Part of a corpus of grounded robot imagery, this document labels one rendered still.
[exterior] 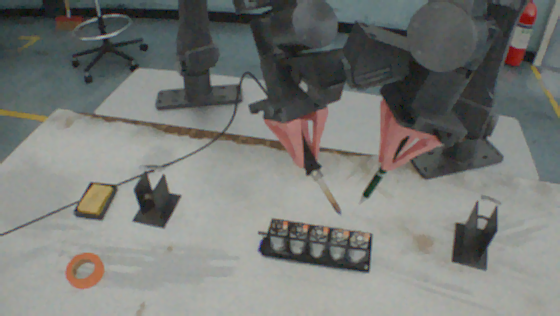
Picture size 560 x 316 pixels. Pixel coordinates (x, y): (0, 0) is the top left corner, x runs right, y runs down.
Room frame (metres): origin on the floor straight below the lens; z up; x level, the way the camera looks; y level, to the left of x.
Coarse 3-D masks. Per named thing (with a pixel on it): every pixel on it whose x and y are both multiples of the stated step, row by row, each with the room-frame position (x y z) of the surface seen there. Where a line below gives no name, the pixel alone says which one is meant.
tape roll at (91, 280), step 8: (80, 256) 0.32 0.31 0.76; (88, 256) 0.32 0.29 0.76; (96, 256) 0.32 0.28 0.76; (72, 264) 0.31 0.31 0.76; (80, 264) 0.31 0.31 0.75; (96, 264) 0.31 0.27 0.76; (72, 272) 0.29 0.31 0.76; (96, 272) 0.30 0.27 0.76; (72, 280) 0.28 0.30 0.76; (80, 280) 0.28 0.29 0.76; (88, 280) 0.28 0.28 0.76; (96, 280) 0.28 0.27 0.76; (80, 288) 0.27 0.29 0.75; (88, 288) 0.27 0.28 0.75
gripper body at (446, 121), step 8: (464, 72) 0.33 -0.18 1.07; (472, 72) 0.33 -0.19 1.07; (464, 80) 0.33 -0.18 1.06; (456, 88) 0.33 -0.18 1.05; (456, 96) 0.33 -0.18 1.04; (408, 104) 0.33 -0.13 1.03; (448, 104) 0.33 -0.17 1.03; (408, 112) 0.33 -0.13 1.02; (416, 112) 0.31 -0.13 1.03; (424, 112) 0.32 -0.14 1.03; (440, 112) 0.32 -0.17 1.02; (448, 112) 0.33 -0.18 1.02; (416, 120) 0.30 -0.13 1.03; (424, 120) 0.30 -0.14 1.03; (432, 120) 0.30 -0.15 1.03; (440, 120) 0.31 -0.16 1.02; (448, 120) 0.32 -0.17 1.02; (456, 120) 0.33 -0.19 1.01; (416, 128) 0.30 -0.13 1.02; (424, 128) 0.30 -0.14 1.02; (432, 128) 0.30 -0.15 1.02; (440, 128) 0.30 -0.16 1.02; (448, 128) 0.30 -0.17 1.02; (456, 128) 0.31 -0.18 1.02; (464, 128) 0.31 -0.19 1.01; (448, 136) 0.31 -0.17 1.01; (456, 136) 0.30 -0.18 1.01; (464, 136) 0.31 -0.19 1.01
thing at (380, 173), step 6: (408, 138) 0.34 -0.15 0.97; (402, 144) 0.34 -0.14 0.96; (396, 150) 0.34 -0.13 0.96; (396, 156) 0.34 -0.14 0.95; (378, 168) 0.35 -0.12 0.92; (378, 174) 0.34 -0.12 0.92; (384, 174) 0.34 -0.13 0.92; (372, 180) 0.35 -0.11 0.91; (378, 180) 0.34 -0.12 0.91; (366, 186) 0.35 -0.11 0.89; (372, 186) 0.34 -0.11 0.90; (366, 192) 0.34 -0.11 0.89; (372, 192) 0.34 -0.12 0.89; (366, 198) 0.34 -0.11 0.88
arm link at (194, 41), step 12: (180, 0) 0.73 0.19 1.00; (192, 0) 0.71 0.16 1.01; (204, 0) 0.73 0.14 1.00; (180, 12) 0.74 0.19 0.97; (192, 12) 0.72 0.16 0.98; (204, 12) 0.73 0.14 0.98; (180, 24) 0.74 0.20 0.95; (192, 24) 0.72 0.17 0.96; (204, 24) 0.73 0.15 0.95; (180, 36) 0.74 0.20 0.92; (192, 36) 0.72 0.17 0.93; (204, 36) 0.73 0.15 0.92; (180, 48) 0.74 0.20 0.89; (192, 48) 0.72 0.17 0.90; (204, 48) 0.73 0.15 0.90; (192, 60) 0.72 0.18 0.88; (204, 60) 0.73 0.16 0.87; (216, 60) 0.75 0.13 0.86
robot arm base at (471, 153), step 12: (444, 144) 0.58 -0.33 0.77; (456, 144) 0.54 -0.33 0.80; (468, 144) 0.53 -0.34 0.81; (480, 144) 0.60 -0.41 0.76; (492, 144) 0.60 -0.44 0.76; (420, 156) 0.56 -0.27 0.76; (432, 156) 0.56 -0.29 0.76; (444, 156) 0.56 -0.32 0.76; (456, 156) 0.54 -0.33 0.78; (468, 156) 0.53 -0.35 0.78; (480, 156) 0.56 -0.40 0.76; (492, 156) 0.56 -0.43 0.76; (420, 168) 0.52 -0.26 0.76; (432, 168) 0.52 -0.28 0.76; (444, 168) 0.52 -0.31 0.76; (456, 168) 0.52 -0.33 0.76; (468, 168) 0.53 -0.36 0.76
